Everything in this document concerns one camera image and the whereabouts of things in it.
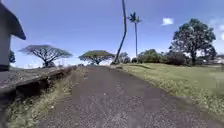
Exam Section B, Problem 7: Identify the wide umbrella-shaped tree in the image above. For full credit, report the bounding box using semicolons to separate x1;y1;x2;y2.
78;49;116;66
18;44;73;69

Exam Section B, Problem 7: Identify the low dark stone wall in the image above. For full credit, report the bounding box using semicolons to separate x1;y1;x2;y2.
0;65;78;108

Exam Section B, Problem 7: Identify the large round leafy tree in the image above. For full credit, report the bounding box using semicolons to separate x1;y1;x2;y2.
169;18;218;66

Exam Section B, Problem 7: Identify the tall leaning palm tree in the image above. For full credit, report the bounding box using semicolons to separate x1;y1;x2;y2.
111;0;128;65

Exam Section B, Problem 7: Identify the dark gravel path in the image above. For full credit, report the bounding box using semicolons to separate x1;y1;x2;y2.
36;64;224;128

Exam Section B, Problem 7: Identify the row of green bushes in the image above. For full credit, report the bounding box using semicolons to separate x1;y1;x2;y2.
118;48;188;66

